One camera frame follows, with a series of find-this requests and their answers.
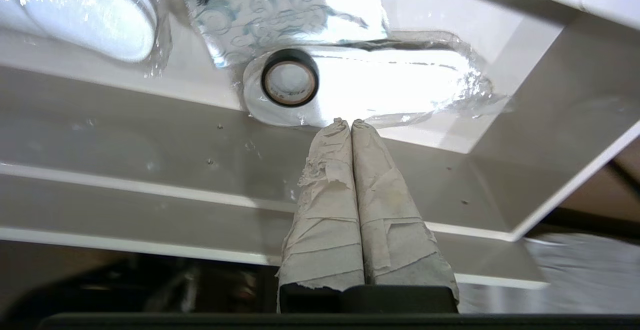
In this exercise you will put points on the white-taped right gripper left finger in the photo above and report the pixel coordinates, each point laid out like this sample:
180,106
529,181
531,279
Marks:
325,220

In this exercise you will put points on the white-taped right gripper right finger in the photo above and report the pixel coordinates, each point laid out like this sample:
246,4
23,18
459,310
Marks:
395,230

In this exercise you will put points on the white slippers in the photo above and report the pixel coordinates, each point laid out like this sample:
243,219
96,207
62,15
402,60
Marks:
90,15
400,80

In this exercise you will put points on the black tape roll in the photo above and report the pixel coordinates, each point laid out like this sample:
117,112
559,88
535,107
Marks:
290,54

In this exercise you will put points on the grey cabinet drawer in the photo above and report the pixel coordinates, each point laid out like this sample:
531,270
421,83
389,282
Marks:
125,145

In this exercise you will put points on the silver black robot base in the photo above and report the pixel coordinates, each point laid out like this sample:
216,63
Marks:
575,275

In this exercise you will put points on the patterned tissue pack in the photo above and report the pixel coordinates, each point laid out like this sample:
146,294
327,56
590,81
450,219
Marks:
280,10

